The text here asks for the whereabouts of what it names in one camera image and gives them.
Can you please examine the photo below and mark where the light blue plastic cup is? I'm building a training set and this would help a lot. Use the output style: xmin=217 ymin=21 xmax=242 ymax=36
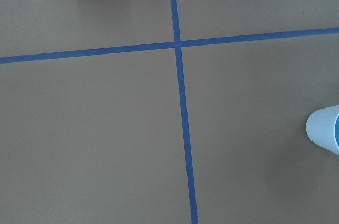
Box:
xmin=306 ymin=105 xmax=338 ymax=155

